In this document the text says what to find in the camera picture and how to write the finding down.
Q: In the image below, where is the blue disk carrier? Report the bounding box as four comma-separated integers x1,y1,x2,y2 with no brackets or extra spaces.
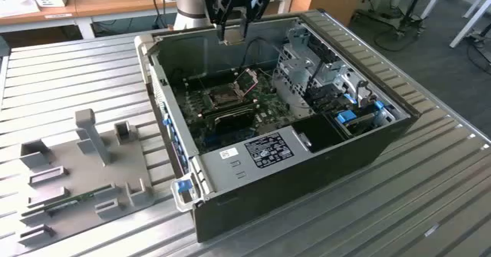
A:
333,110,360,125

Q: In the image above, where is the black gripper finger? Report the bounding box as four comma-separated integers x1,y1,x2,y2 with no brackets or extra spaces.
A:
201,0,237,44
237,0,269,44

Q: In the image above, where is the white table sticker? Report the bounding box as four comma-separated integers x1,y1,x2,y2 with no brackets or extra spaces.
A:
422,224,441,238

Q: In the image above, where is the black open PC case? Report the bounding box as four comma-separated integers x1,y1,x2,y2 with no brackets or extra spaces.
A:
131,8,426,243

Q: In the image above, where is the black rolling stand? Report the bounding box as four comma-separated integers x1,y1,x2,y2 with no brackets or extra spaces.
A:
352,0,426,39

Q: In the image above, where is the silver hard disk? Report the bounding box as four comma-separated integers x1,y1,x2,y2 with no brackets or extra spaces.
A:
336,112,386,139

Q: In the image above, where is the grey cable connector bundle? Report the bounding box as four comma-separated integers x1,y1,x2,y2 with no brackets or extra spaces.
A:
352,79,376,109

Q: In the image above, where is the green motherboard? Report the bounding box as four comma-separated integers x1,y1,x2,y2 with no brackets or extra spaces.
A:
170,67,321,156

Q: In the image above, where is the black graphics card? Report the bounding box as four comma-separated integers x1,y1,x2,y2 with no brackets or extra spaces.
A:
212,108,257,136

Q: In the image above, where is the clear plastic bag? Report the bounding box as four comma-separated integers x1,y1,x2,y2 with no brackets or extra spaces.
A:
0,0,41,18

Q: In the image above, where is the wooden desk white frame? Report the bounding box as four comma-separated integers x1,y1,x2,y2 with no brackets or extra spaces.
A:
70,0,298,39
0,0,83,41

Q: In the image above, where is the silver power supply unit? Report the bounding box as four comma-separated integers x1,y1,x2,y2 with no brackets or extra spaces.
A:
190,126,313,205

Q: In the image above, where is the blue case latch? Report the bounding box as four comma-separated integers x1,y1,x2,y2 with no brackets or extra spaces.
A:
173,179,192,194

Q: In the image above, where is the dark green RAM stick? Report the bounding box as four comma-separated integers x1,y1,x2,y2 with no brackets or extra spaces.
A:
198,102,257,120

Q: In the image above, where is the grey parts rack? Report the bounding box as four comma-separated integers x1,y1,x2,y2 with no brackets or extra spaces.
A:
17,108,155,248

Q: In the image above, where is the CPU socket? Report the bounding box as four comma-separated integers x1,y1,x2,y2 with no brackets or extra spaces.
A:
205,83,248,111

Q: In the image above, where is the silver metal drive cage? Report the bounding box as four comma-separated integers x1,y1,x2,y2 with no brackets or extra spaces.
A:
272,21,400,131

